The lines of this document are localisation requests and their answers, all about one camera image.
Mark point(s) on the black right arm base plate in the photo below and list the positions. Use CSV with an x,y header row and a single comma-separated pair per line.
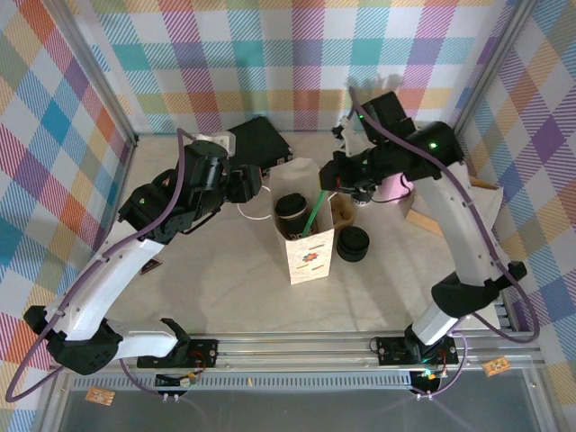
x,y
391,351

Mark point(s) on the aluminium mounting rail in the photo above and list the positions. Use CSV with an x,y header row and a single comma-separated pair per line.
x,y
292,355

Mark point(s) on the plaid backdrop cloth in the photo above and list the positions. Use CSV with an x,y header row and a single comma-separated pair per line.
x,y
540,180
31,157
288,54

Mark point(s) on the aluminium frame post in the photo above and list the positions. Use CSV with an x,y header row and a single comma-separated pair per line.
x,y
490,67
98,72

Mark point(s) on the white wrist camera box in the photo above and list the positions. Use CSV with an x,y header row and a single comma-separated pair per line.
x,y
220,141
346,139

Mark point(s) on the pink straw holder cup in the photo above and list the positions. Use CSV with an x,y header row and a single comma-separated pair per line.
x,y
396,191

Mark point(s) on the small orange tag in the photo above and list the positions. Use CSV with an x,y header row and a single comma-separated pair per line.
x,y
100,396
495,367

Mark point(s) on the brown cardboard cup carrier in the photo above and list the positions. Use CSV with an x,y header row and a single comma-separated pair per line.
x,y
344,216

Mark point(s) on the flat brown paper bag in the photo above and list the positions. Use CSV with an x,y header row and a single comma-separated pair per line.
x,y
425,222

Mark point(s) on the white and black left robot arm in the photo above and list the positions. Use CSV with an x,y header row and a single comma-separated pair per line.
x,y
108,279

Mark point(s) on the black paper coffee cup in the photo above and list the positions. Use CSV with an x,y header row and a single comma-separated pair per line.
x,y
292,231

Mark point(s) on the green plastic straw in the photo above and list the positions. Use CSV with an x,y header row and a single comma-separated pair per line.
x,y
313,213

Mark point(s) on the black plastic cup lid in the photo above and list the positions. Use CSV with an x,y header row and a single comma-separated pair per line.
x,y
292,206

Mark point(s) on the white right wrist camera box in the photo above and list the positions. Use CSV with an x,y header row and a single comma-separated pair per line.
x,y
346,139

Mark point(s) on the white flower print paper bag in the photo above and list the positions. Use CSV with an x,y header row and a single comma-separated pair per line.
x,y
310,265

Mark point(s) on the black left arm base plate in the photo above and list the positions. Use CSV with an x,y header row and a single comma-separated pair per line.
x,y
202,353

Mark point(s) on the stack of black cup lids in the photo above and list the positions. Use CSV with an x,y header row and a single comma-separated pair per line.
x,y
353,245

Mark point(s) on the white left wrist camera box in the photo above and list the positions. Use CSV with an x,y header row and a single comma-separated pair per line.
x,y
220,141

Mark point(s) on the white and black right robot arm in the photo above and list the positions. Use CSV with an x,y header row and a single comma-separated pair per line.
x,y
454,225

